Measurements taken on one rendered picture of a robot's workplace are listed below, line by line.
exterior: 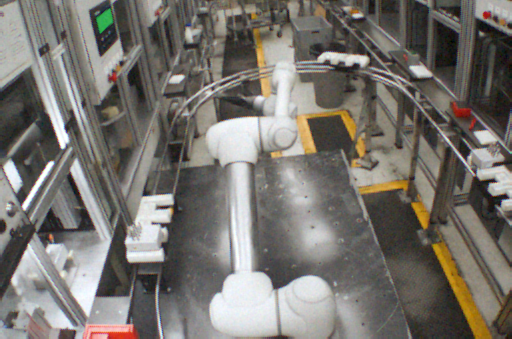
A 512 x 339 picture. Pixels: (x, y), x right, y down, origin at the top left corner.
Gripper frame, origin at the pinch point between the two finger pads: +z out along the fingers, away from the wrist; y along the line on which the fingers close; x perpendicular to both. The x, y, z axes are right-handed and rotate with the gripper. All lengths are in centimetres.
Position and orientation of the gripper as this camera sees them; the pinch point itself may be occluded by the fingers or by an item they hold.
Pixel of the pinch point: (221, 96)
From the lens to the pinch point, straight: 213.1
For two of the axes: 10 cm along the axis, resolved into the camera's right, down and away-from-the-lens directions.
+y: 2.5, 4.1, 8.8
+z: -8.9, -2.5, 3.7
